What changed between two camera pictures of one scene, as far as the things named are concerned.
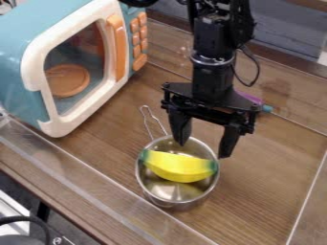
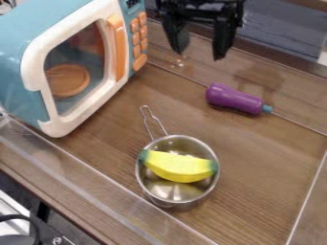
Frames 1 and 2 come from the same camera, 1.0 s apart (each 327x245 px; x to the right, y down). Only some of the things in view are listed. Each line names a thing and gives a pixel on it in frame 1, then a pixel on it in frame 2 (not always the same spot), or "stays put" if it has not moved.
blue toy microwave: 68,54 stays put
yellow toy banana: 175,167 stays put
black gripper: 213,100 → 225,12
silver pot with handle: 172,195 stays put
